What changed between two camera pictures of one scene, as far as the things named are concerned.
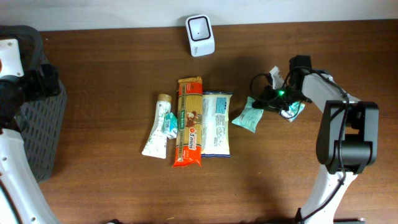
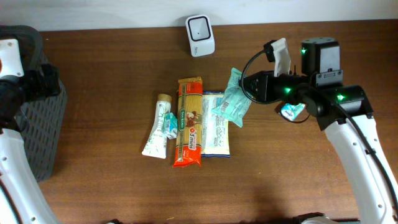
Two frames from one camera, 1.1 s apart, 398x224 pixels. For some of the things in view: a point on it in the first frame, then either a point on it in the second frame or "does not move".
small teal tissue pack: (170, 125) does not move
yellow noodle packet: (216, 134) does not move
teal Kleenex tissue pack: (292, 112) does not move
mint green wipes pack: (250, 117) to (235, 104)
